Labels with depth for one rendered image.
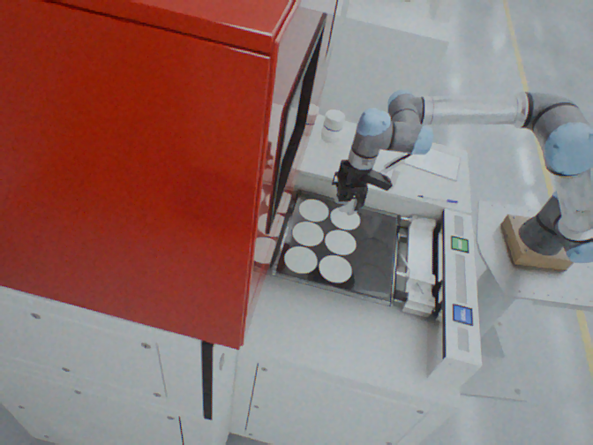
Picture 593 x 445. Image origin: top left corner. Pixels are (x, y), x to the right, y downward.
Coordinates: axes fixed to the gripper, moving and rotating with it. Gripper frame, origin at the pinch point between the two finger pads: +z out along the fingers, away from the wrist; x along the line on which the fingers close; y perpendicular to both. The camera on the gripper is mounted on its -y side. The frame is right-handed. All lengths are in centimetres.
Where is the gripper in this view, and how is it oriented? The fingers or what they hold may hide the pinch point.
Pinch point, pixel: (351, 211)
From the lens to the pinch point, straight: 140.2
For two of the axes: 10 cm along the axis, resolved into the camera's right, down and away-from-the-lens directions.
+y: -9.6, 0.9, -2.5
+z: -1.3, 6.5, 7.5
